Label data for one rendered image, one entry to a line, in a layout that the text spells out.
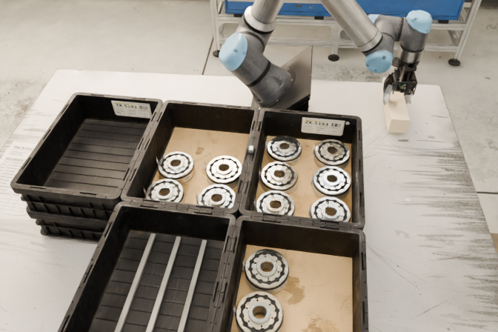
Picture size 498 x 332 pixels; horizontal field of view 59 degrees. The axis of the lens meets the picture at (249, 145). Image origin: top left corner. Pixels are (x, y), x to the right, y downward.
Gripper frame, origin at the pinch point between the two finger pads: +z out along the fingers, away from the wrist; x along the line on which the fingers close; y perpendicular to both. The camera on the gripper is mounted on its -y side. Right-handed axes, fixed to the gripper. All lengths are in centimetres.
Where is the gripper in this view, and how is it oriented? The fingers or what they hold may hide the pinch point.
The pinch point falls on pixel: (394, 101)
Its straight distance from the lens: 169.5
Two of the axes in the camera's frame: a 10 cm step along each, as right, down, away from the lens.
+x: 9.9, 0.6, -0.8
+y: -1.0, 7.1, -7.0
